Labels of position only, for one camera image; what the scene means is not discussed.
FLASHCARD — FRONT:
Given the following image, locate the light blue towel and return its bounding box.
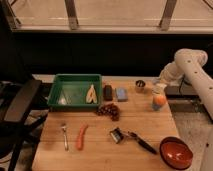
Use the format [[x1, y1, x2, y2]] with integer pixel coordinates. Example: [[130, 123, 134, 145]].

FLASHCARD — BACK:
[[152, 78, 160, 85]]

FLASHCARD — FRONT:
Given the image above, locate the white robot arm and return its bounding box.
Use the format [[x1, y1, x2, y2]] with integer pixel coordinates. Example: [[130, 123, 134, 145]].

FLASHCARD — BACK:
[[159, 49, 213, 120]]

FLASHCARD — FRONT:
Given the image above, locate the white paper cup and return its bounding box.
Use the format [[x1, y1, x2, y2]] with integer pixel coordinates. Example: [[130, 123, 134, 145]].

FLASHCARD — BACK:
[[152, 83, 167, 95]]

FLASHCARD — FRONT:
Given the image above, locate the small metal cup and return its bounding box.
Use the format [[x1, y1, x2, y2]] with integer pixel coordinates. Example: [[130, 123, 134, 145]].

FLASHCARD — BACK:
[[135, 80, 146, 93]]

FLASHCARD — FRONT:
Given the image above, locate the orange and blue bottle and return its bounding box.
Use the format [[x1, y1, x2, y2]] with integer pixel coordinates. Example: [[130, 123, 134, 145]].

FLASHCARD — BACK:
[[152, 94, 166, 111]]

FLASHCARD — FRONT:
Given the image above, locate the blue sponge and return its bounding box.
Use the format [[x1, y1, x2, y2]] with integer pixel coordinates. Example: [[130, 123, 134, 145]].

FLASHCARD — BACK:
[[115, 87, 128, 102]]

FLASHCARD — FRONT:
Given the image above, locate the bunch of dark grapes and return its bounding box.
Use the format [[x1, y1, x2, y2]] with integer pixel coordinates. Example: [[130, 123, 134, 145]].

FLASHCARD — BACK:
[[96, 103, 120, 121]]

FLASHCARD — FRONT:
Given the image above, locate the red bowl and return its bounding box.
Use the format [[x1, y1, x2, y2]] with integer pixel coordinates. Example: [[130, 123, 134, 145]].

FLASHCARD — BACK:
[[159, 137, 193, 170]]

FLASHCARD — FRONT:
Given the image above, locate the green plastic tray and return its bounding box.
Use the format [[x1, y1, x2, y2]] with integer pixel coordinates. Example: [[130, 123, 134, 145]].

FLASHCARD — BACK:
[[48, 74, 102, 110]]

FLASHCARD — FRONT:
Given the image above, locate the orange carrot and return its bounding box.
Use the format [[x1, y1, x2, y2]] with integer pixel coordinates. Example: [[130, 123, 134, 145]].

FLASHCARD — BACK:
[[76, 124, 88, 150]]

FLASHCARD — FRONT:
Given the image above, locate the metal fork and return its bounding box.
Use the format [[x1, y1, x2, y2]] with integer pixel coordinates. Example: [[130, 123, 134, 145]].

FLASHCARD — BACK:
[[61, 123, 69, 151]]

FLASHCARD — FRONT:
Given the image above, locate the black office chair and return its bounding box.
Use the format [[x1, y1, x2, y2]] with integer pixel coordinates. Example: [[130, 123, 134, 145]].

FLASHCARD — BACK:
[[0, 79, 47, 171]]

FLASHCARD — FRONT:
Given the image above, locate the black handled peeler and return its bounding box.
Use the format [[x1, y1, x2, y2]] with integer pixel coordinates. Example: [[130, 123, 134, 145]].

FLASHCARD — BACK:
[[109, 127, 157, 154]]

